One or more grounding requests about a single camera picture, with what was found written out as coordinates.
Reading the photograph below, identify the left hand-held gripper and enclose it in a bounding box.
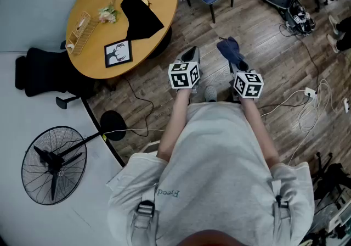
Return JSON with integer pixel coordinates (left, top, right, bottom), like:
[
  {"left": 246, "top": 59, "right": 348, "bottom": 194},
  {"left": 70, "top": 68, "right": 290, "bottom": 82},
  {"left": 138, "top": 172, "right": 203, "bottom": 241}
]
[{"left": 168, "top": 46, "right": 203, "bottom": 96}]

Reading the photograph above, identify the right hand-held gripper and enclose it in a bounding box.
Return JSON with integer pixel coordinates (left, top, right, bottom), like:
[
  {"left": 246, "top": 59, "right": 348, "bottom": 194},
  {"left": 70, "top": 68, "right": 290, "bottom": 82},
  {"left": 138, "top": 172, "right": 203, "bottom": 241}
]
[{"left": 229, "top": 60, "right": 264, "bottom": 103}]

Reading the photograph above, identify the person's right forearm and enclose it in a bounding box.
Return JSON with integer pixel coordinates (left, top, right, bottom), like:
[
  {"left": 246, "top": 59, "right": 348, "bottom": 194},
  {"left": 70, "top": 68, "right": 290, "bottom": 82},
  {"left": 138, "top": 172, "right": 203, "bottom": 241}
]
[{"left": 240, "top": 96, "right": 280, "bottom": 169}]

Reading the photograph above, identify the person's left forearm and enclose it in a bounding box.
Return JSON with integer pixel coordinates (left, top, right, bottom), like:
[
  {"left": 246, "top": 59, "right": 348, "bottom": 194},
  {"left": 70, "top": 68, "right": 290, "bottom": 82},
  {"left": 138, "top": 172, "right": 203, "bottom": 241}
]
[{"left": 156, "top": 88, "right": 193, "bottom": 162}]

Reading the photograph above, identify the black cloth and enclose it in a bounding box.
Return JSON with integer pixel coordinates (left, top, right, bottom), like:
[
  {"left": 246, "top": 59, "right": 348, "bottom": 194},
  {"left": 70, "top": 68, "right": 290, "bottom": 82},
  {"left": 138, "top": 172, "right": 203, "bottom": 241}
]
[{"left": 120, "top": 0, "right": 165, "bottom": 41}]

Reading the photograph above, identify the black framed deer picture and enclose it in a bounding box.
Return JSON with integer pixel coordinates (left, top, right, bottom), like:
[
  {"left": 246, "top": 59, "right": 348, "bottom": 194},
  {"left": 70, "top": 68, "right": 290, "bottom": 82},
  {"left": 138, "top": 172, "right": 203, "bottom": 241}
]
[{"left": 104, "top": 38, "right": 133, "bottom": 69}]

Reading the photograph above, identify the spare grey gripper device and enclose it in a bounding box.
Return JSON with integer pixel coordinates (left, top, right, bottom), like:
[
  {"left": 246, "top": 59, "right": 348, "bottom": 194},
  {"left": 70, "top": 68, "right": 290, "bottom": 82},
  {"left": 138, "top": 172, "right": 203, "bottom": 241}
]
[{"left": 285, "top": 0, "right": 316, "bottom": 37}]

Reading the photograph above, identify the artificial flower stem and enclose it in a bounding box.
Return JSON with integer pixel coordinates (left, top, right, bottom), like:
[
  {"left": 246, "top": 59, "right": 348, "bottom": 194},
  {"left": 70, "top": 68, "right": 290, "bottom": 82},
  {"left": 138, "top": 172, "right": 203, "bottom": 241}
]
[{"left": 98, "top": 0, "right": 123, "bottom": 24}]

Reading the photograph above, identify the white metal rack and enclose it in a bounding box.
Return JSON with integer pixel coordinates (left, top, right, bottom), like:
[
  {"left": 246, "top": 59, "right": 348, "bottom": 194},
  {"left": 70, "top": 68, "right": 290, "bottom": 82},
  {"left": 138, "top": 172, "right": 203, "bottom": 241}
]
[{"left": 141, "top": 139, "right": 162, "bottom": 154}]

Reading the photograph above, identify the person's grey shirt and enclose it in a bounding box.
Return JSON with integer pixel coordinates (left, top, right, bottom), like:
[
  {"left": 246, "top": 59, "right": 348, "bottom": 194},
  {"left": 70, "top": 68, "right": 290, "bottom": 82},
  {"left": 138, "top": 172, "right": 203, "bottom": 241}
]
[{"left": 106, "top": 102, "right": 315, "bottom": 246}]

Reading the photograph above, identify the black tripod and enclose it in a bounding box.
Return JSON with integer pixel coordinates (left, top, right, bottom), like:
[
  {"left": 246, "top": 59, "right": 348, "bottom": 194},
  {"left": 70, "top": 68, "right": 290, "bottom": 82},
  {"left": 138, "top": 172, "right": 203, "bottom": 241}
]
[{"left": 312, "top": 152, "right": 351, "bottom": 207}]

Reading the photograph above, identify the black standing fan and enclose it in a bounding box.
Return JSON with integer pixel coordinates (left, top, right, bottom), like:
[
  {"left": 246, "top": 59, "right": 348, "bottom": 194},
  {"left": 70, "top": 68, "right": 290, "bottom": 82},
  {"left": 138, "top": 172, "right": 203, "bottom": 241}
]
[{"left": 21, "top": 110, "right": 128, "bottom": 206}]

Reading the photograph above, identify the black cable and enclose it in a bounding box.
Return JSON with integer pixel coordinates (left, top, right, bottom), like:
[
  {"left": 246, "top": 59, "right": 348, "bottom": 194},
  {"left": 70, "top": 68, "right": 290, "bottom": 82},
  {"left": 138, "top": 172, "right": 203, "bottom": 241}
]
[
  {"left": 257, "top": 24, "right": 321, "bottom": 109},
  {"left": 120, "top": 76, "right": 155, "bottom": 137}
]

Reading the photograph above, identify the thin white fan cable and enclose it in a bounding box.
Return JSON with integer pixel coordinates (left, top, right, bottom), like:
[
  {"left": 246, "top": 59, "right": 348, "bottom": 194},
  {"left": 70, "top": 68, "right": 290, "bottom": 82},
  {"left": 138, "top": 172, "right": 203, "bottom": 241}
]
[{"left": 103, "top": 128, "right": 165, "bottom": 135}]

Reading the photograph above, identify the grey shoulder strap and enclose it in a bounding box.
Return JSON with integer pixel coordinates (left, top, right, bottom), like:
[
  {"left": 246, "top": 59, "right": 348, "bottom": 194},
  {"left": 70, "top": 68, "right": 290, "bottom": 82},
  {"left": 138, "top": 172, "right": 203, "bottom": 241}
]
[
  {"left": 131, "top": 184, "right": 160, "bottom": 246},
  {"left": 270, "top": 178, "right": 292, "bottom": 240}
]

